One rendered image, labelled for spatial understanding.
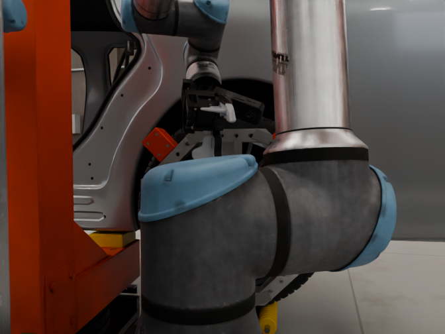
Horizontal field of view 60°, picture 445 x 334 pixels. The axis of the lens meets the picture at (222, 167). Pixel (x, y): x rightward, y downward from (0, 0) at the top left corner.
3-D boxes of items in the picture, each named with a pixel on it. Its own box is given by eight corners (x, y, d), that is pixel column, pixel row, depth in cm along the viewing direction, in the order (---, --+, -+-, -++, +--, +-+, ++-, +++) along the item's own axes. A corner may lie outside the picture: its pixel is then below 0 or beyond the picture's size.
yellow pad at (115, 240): (136, 239, 161) (136, 228, 161) (122, 248, 148) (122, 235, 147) (104, 238, 164) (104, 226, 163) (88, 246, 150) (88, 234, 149)
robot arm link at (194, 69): (216, 89, 90) (222, 59, 85) (218, 101, 87) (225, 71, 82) (184, 87, 89) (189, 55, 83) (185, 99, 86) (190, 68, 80)
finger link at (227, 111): (204, 122, 65) (196, 116, 74) (238, 123, 66) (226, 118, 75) (205, 103, 64) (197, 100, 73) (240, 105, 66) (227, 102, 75)
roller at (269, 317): (277, 302, 145) (277, 287, 145) (276, 340, 116) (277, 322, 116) (261, 301, 146) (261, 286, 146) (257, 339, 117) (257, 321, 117)
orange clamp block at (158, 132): (181, 146, 127) (163, 128, 128) (175, 146, 119) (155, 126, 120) (167, 162, 128) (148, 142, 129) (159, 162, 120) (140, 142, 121)
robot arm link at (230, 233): (134, 274, 43) (132, 154, 43) (245, 263, 48) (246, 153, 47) (146, 319, 32) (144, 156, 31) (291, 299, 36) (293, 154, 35)
